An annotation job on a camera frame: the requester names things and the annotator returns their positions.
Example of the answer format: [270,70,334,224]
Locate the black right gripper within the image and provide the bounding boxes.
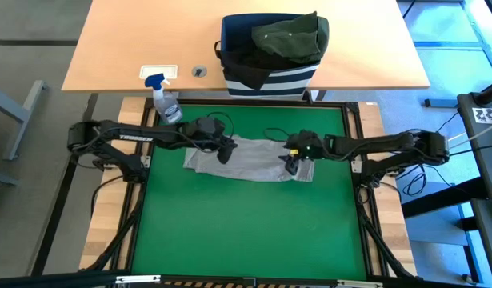
[278,130,326,176]

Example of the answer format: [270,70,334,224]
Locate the white rectangular desk grommet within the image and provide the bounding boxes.
[139,64,178,80]

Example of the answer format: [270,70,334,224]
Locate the clear spray bottle blue trigger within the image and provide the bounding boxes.
[144,73,184,125]

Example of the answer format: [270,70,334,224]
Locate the black garment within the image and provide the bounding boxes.
[219,43,302,91]

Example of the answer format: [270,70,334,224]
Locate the grey heathered t-shirt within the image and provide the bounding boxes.
[182,134,315,183]

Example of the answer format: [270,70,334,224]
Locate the dark green garment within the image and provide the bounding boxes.
[251,10,330,65]

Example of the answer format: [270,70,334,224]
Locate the light wooden desk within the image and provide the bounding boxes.
[61,0,430,93]

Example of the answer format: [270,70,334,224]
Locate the grey side desk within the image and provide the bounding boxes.
[457,78,492,288]

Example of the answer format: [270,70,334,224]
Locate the navy white striped laundry bin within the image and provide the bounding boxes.
[214,11,330,99]

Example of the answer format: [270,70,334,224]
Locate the grey metal desk leg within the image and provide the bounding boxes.
[0,79,49,161]

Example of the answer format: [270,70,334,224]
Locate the black aluminium table frame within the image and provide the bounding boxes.
[79,95,418,288]

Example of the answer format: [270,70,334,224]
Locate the wooden workbench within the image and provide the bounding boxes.
[79,95,418,281]

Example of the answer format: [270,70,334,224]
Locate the coiled black floor cable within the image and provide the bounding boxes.
[401,163,429,197]

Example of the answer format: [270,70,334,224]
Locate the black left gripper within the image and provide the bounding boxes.
[181,116,238,165]

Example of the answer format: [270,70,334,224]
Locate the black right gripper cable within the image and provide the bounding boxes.
[263,126,290,143]

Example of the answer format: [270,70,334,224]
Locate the white paper with markers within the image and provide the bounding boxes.
[471,106,492,125]

